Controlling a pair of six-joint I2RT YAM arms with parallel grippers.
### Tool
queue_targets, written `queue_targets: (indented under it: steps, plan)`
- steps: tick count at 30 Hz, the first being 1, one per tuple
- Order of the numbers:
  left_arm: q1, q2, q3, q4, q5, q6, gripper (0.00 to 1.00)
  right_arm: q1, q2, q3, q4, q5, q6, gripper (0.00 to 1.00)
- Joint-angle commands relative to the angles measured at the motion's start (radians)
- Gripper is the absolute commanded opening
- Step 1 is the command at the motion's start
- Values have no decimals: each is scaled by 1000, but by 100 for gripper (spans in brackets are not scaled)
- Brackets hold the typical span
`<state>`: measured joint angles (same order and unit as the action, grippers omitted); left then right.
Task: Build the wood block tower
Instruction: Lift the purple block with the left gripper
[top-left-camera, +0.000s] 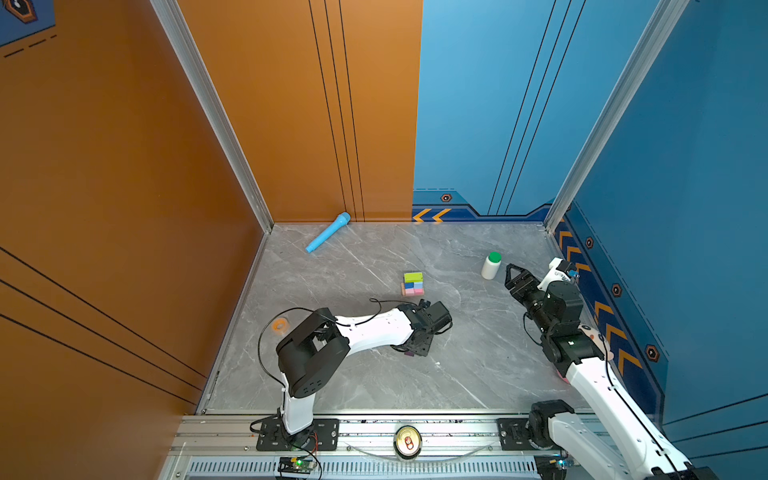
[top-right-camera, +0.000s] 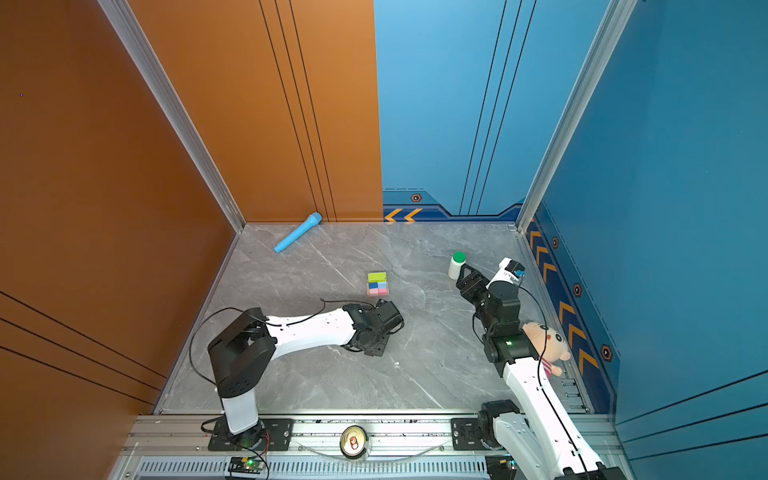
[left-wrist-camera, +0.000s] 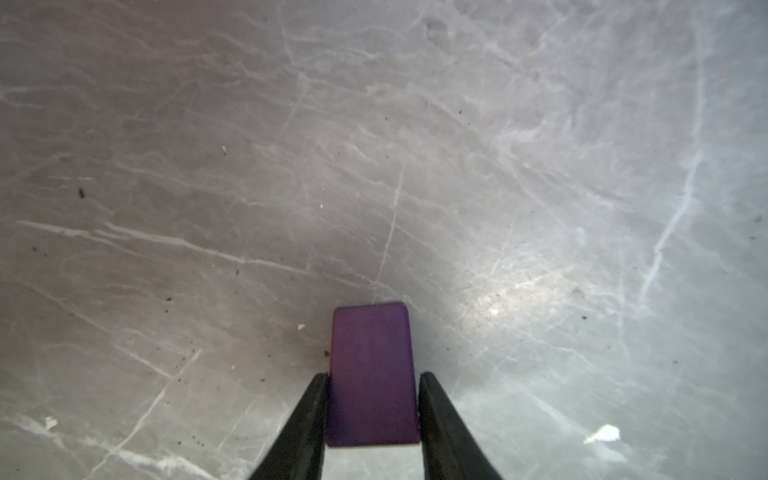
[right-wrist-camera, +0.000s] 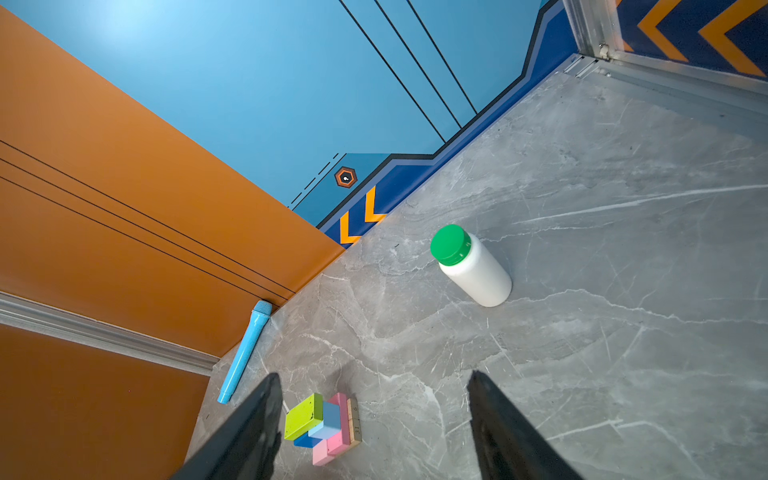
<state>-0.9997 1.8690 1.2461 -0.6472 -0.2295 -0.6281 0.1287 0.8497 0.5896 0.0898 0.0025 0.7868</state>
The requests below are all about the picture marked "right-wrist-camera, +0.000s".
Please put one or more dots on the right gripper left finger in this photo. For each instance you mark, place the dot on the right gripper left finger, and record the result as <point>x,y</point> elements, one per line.
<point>247,443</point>

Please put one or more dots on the blue toy microphone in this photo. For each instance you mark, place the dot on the blue toy microphone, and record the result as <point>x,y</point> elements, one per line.
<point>259,317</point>

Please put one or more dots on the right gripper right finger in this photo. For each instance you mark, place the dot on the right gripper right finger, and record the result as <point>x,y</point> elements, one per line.
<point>507,445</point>

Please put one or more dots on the light blue cube block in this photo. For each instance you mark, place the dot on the light blue cube block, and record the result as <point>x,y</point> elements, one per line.
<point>330,425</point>

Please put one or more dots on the natural wood block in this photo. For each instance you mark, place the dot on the natural wood block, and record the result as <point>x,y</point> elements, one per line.
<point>355,431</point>

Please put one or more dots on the lime green block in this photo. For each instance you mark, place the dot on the lime green block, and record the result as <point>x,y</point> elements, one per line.
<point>304,417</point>

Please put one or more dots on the light pink block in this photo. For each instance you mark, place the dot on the light pink block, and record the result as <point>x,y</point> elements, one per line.
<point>321,455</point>

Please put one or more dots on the white bottle green cap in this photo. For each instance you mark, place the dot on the white bottle green cap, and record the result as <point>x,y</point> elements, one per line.
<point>464,259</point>

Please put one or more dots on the dark blue cube block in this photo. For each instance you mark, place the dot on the dark blue cube block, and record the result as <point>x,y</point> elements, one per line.
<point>306,441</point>

